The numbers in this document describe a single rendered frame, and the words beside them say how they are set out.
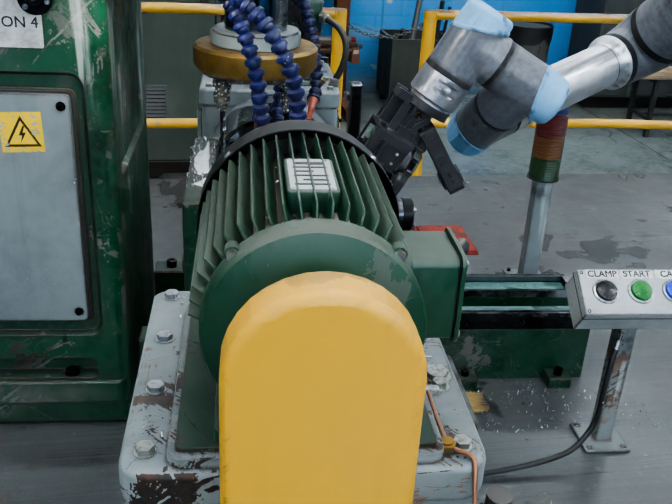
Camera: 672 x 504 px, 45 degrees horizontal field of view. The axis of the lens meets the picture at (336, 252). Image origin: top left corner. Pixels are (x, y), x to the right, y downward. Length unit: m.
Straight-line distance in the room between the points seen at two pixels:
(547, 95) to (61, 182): 0.67
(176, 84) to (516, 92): 3.34
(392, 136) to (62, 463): 0.65
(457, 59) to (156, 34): 3.28
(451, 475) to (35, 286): 0.71
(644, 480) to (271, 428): 0.86
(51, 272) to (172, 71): 3.28
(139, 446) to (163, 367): 0.12
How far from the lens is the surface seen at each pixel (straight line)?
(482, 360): 1.41
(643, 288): 1.20
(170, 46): 4.36
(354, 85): 1.38
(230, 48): 1.18
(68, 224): 1.14
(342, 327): 0.48
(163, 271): 1.46
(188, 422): 0.66
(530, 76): 1.19
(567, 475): 1.26
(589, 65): 1.45
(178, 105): 4.43
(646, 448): 1.36
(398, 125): 1.20
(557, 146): 1.66
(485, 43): 1.17
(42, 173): 1.12
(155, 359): 0.76
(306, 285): 0.48
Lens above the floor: 1.57
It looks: 25 degrees down
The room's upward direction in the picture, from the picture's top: 3 degrees clockwise
